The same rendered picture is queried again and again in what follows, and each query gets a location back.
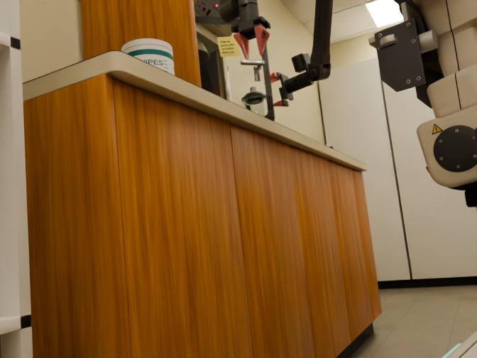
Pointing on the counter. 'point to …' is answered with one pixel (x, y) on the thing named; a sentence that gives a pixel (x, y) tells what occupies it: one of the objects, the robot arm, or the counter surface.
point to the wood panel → (143, 29)
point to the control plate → (208, 8)
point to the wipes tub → (152, 52)
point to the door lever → (253, 63)
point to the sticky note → (228, 46)
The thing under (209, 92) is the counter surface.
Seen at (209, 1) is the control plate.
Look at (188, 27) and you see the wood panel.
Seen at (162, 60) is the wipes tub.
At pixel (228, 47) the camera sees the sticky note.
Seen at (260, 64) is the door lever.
